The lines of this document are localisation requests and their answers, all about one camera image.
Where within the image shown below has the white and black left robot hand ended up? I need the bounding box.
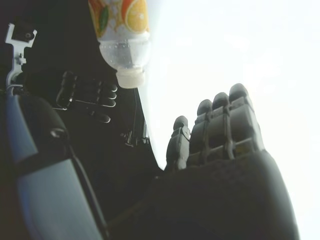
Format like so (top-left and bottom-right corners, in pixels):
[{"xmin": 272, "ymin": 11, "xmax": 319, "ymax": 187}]
[{"xmin": 0, "ymin": 83, "xmax": 301, "ymax": 240}]

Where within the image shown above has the orange juice plastic bottle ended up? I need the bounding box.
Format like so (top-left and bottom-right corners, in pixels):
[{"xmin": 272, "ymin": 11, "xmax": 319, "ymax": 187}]
[{"xmin": 87, "ymin": 0, "xmax": 152, "ymax": 89}]

